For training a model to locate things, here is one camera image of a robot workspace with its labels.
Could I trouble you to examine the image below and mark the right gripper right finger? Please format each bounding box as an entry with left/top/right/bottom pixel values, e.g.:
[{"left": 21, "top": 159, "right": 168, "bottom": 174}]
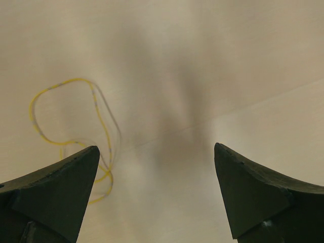
[{"left": 214, "top": 143, "right": 323, "bottom": 242}]

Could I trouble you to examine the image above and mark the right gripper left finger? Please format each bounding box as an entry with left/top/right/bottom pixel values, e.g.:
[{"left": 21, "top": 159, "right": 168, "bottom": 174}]
[{"left": 1, "top": 146, "right": 99, "bottom": 242}]

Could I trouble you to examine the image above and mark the thin yellow wire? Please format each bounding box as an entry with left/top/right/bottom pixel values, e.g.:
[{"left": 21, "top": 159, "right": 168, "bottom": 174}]
[{"left": 29, "top": 78, "right": 122, "bottom": 205}]

